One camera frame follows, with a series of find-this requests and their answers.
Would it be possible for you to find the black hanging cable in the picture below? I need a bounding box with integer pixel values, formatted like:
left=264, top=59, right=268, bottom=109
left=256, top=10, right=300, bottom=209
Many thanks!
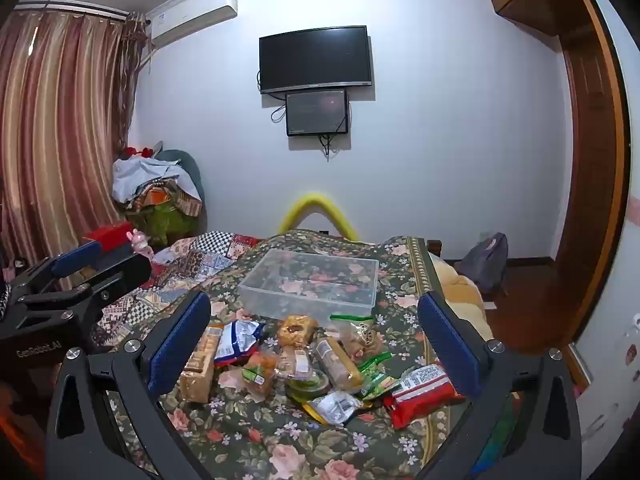
left=320, top=132, right=342, bottom=162

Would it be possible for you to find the biscuit packet with gold band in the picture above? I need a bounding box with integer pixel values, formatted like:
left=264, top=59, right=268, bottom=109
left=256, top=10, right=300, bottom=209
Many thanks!
left=312, top=336, right=364, bottom=391

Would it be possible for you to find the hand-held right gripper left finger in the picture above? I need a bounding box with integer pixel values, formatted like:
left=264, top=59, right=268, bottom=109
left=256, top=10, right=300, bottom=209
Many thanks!
left=45, top=290, right=212, bottom=480

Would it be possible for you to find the grey backpack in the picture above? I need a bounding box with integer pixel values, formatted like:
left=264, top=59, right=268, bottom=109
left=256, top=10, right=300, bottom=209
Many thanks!
left=457, top=232, right=510, bottom=294

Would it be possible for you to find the pile of clothes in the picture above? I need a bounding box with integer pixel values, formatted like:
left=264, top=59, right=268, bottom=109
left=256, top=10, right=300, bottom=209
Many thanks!
left=112, top=146, right=202, bottom=217

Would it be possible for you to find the long tan cracker pack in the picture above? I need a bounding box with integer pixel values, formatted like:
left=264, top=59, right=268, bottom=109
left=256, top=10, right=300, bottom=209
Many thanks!
left=179, top=325, right=224, bottom=405

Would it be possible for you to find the leopard print snack packet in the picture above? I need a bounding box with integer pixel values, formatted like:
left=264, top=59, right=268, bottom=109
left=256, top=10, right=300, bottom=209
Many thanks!
left=340, top=322, right=386, bottom=361

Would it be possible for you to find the pink toy figure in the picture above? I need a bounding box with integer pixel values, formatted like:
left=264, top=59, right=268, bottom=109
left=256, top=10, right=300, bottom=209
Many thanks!
left=131, top=230, right=154, bottom=259

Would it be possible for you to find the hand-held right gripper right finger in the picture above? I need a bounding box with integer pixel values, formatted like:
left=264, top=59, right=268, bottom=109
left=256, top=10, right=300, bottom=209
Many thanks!
left=417, top=290, right=583, bottom=480

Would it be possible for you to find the silver packet with yellow ends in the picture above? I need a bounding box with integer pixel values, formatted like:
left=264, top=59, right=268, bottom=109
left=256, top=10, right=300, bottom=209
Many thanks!
left=302, top=390, right=364, bottom=427

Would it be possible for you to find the orange snack packet green label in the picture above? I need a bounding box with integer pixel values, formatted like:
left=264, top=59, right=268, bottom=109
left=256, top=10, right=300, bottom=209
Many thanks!
left=242, top=350, right=279, bottom=396

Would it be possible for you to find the blue and white chip bag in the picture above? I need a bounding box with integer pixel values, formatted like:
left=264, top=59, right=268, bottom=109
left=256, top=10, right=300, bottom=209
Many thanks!
left=214, top=319, right=266, bottom=367

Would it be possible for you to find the clear plastic storage box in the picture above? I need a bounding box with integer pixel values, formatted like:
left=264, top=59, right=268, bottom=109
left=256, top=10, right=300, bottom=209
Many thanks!
left=238, top=248, right=380, bottom=321

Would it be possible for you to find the red box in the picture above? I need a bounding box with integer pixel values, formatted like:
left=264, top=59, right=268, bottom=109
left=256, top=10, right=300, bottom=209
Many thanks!
left=82, top=222, right=133, bottom=252

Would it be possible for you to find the striped curtain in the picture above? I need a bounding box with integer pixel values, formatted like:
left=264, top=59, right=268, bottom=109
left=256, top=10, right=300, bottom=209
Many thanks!
left=0, top=10, right=148, bottom=283

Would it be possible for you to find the small green wrapper packet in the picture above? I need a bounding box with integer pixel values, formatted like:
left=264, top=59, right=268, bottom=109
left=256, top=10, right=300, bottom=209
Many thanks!
left=357, top=352, right=401, bottom=401

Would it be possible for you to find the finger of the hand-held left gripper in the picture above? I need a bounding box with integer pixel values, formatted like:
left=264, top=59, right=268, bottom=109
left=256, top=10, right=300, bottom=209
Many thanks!
left=7, top=240, right=104, bottom=293
left=0, top=252, right=152, bottom=346

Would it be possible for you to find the white door with stickers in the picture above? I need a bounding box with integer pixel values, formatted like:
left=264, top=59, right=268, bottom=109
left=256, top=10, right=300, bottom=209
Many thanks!
left=570, top=0, right=640, bottom=446

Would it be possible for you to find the yellow foam tube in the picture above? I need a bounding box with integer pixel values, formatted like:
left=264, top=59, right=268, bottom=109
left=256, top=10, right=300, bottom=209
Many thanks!
left=277, top=192, right=359, bottom=241

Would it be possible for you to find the white curtain rail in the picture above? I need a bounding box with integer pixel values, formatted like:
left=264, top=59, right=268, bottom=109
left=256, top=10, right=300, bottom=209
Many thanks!
left=14, top=2, right=128, bottom=20

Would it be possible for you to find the teal chair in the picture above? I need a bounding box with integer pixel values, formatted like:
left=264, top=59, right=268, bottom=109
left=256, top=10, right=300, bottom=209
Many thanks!
left=125, top=150, right=204, bottom=247

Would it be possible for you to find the clear packet with white label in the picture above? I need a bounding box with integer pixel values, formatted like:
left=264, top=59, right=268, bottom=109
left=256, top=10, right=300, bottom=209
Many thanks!
left=274, top=346, right=316, bottom=380

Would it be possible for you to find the white air conditioner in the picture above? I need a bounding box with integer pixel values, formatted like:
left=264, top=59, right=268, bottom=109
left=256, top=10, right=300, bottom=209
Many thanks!
left=147, top=0, right=240, bottom=46

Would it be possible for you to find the round green snack packet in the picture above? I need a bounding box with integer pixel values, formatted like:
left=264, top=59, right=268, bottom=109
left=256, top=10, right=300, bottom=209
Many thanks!
left=286, top=369, right=333, bottom=403

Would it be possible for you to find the brown pastry packet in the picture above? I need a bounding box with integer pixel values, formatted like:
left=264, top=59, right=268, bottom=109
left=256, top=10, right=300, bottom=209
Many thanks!
left=276, top=314, right=319, bottom=348

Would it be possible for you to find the cream fleece blanket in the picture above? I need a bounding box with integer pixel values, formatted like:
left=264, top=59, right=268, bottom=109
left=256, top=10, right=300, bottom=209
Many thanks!
left=430, top=255, right=494, bottom=342

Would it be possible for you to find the red snack packet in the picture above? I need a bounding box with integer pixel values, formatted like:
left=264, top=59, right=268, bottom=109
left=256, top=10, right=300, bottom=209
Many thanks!
left=384, top=363, right=466, bottom=429

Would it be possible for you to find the patchwork quilt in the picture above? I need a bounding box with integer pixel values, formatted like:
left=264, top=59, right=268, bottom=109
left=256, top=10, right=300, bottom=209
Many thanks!
left=95, top=231, right=261, bottom=346

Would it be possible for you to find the wooden door frame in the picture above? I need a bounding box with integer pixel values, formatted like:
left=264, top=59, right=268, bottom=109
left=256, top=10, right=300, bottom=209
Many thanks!
left=552, top=0, right=632, bottom=348

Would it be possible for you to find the black wall television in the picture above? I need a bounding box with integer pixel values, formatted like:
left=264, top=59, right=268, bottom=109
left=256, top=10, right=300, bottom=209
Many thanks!
left=258, top=25, right=375, bottom=95

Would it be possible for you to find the small black monitor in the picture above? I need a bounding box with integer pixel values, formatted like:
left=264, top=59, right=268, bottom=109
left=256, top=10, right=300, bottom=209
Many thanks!
left=285, top=90, right=350, bottom=137

